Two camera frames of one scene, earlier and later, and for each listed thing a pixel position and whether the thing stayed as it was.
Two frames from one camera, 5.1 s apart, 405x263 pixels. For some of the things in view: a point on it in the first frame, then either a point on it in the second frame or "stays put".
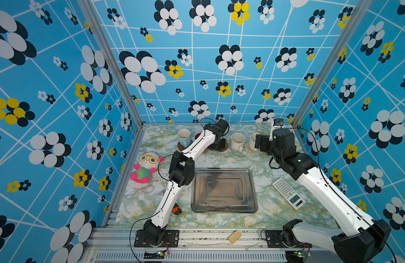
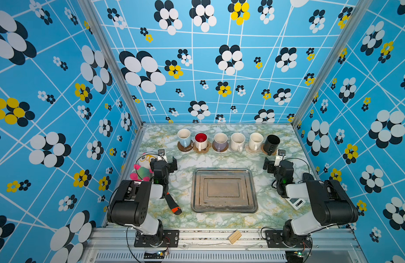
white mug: x=237 y=141 stays put
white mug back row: x=252 y=141 stays put
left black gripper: x=223 y=142 -> x=172 y=166
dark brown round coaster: x=180 y=147 stays put
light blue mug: x=184 y=136 stays put
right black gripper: x=265 y=141 -> x=271 y=166
